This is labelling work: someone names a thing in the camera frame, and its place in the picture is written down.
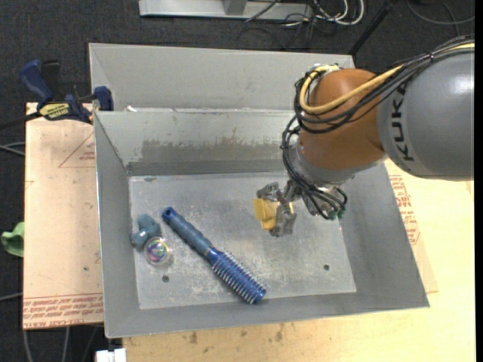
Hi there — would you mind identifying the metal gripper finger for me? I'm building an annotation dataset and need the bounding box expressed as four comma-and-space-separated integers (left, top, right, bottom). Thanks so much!
257, 182, 284, 203
269, 201, 298, 238

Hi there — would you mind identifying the yellow block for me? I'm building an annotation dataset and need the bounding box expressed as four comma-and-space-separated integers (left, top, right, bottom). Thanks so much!
252, 197, 281, 232

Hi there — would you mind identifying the blue hairbrush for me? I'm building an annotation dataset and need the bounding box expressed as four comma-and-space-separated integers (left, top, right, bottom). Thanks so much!
161, 206, 268, 305

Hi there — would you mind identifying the grey metal bin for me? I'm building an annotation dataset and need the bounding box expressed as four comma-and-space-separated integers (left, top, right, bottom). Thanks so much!
88, 42, 431, 339

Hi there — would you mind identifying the clear iridescent ball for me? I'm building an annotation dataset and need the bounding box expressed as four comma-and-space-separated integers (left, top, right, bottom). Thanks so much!
143, 236, 175, 267

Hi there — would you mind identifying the teal toy figure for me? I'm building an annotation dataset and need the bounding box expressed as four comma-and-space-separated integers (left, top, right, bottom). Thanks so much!
130, 213, 160, 248

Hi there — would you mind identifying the brown cardboard board, red print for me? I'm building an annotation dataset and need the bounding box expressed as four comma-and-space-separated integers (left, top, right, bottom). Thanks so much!
22, 102, 439, 330

